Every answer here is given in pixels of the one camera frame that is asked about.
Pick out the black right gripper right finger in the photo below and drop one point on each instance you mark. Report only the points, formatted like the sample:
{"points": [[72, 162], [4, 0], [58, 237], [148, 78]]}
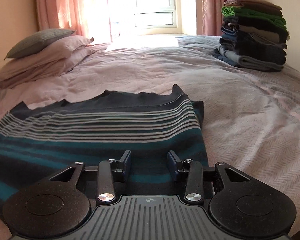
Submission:
{"points": [[187, 177]]}

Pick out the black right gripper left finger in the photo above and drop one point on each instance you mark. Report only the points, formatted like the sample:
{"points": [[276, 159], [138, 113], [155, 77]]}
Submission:
{"points": [[112, 174]]}

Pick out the teal navy striped sweater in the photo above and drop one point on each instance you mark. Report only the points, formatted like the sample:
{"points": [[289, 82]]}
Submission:
{"points": [[35, 143]]}

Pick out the pink grey bed cover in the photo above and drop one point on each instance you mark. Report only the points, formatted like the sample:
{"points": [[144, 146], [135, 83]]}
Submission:
{"points": [[251, 118]]}

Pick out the pink pillow lower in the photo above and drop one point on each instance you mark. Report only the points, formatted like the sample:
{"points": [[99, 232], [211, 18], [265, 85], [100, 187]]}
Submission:
{"points": [[56, 68]]}

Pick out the pink pillow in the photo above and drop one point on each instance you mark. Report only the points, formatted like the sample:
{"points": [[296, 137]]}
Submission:
{"points": [[56, 68], [58, 50]]}

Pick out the pink pillow upper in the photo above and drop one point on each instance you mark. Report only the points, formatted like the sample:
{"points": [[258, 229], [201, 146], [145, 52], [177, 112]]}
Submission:
{"points": [[58, 50]]}

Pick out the grey folded garment bottom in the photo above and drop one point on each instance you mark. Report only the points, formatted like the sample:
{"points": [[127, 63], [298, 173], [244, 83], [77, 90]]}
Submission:
{"points": [[250, 62]]}

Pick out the navy blue folded garment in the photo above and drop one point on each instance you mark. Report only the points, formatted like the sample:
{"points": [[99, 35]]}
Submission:
{"points": [[223, 58]]}

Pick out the grey pillow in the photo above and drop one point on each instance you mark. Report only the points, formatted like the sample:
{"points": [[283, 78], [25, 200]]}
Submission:
{"points": [[37, 42]]}

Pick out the white framed window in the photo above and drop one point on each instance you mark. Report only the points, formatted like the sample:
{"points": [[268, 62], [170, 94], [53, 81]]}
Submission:
{"points": [[149, 17]]}

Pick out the pink left curtain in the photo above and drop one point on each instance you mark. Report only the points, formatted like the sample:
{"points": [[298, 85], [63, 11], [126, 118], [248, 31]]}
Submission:
{"points": [[89, 18]]}

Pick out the pink curtain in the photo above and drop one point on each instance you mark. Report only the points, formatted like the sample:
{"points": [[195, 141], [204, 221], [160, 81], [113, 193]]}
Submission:
{"points": [[209, 17], [89, 18]]}

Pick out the black folded garment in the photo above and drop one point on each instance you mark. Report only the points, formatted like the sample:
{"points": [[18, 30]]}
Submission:
{"points": [[255, 38]]}

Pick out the green folded garment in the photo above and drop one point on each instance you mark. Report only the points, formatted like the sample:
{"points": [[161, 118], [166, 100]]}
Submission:
{"points": [[278, 21]]}

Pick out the brown folded garment top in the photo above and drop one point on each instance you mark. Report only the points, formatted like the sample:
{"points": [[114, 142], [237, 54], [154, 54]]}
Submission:
{"points": [[256, 5]]}

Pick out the pink right curtain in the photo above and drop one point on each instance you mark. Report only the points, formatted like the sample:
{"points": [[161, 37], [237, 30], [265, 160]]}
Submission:
{"points": [[209, 17]]}

